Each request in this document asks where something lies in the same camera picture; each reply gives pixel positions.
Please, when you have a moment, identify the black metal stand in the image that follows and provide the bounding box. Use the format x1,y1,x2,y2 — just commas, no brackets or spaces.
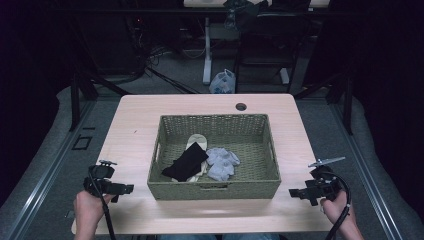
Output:
325,75,355,136
68,70,100,132

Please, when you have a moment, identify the black sock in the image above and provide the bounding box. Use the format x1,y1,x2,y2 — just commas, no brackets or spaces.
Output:
161,141,210,183

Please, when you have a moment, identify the white desk top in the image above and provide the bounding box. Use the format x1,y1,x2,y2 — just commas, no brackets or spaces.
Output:
182,0,332,9

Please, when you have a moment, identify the white plastic bag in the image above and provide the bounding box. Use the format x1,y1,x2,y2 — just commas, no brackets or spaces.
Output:
208,68,237,95

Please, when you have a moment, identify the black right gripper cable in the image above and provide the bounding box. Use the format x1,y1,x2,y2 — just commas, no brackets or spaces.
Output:
321,170,353,240

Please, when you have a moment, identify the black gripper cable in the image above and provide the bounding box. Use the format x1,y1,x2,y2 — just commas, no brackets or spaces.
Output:
87,165,117,240
321,170,353,240

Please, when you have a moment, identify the green woven basket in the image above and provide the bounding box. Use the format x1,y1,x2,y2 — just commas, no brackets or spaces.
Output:
146,113,282,201

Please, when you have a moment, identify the dark hanging bag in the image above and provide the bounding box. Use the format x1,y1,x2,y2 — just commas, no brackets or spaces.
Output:
222,0,270,32

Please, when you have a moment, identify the white desk leg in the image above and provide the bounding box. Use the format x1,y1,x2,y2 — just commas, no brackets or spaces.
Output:
202,16,213,86
279,67,291,85

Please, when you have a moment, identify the light grey sock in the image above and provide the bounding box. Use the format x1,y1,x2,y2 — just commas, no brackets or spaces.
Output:
205,147,241,182

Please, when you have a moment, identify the bundle of floor cables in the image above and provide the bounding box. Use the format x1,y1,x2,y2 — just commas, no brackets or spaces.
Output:
126,19,201,95

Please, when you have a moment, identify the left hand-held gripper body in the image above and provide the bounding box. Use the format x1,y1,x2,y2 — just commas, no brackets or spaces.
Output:
82,159,118,204

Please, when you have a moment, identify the black tape floor mark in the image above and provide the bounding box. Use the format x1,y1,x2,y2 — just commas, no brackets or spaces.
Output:
71,133,93,151

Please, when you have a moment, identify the cream sock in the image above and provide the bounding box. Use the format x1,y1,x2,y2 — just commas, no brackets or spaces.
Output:
171,133,209,183

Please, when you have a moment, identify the black metal chair frame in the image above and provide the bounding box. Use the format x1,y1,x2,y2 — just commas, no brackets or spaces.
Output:
233,12,315,95

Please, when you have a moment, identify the person's right hand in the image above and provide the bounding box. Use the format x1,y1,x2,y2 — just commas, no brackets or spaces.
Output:
319,190,352,225

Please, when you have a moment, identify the person's left hand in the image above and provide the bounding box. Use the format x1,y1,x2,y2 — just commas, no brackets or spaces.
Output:
73,189,115,232

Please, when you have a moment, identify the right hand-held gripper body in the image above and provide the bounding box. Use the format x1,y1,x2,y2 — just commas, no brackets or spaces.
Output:
304,156,346,207

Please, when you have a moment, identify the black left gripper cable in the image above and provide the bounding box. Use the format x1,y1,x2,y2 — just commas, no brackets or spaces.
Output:
87,165,117,240

